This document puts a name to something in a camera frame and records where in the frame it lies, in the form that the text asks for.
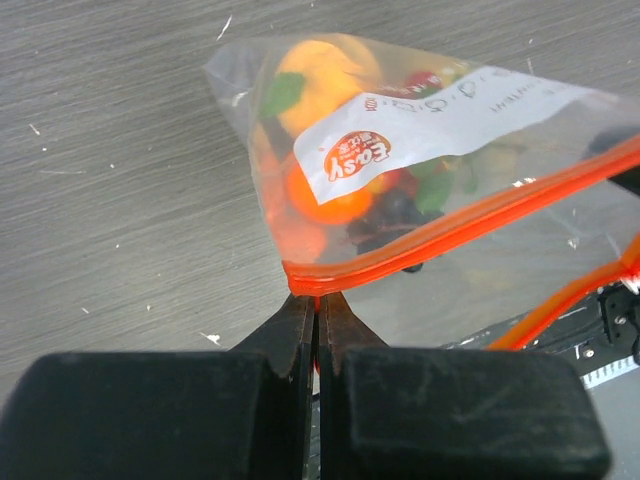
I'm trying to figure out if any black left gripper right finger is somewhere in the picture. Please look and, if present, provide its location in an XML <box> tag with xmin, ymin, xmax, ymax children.
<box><xmin>318</xmin><ymin>294</ymin><xmax>611</xmax><ymax>479</ymax></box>

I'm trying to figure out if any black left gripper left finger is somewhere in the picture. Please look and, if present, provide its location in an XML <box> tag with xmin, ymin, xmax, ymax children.
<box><xmin>1</xmin><ymin>296</ymin><xmax>315</xmax><ymax>479</ymax></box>

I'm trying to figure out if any clear zip top bag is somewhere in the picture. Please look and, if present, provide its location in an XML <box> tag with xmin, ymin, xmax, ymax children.
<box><xmin>205</xmin><ymin>33</ymin><xmax>639</xmax><ymax>349</ymax></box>

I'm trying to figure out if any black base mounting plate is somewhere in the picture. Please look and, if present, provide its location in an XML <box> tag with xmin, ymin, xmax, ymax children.
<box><xmin>434</xmin><ymin>282</ymin><xmax>639</xmax><ymax>389</ymax></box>

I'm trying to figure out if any dark grape bunch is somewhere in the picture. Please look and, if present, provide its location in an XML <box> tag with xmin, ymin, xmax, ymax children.
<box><xmin>347</xmin><ymin>189</ymin><xmax>432</xmax><ymax>255</ymax></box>

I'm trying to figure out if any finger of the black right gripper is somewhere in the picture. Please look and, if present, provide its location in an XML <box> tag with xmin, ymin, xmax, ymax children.
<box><xmin>587</xmin><ymin>127</ymin><xmax>639</xmax><ymax>196</ymax></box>

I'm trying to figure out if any orange-yellow peach fruit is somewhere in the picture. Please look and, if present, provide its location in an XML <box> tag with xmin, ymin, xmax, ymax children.
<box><xmin>259</xmin><ymin>36</ymin><xmax>381</xmax><ymax>138</ymax></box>

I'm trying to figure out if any orange persimmon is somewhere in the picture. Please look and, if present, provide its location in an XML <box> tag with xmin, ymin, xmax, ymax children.
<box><xmin>285</xmin><ymin>164</ymin><xmax>375</xmax><ymax>226</ymax></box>

